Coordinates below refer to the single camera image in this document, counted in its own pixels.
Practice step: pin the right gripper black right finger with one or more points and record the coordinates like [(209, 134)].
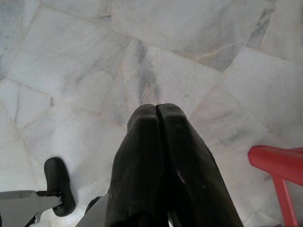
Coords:
[(194, 179)]

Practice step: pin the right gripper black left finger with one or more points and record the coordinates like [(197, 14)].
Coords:
[(139, 165)]

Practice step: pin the robot left leg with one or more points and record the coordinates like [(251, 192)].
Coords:
[(58, 179)]

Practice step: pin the red plastic stool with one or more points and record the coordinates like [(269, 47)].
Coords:
[(281, 160)]

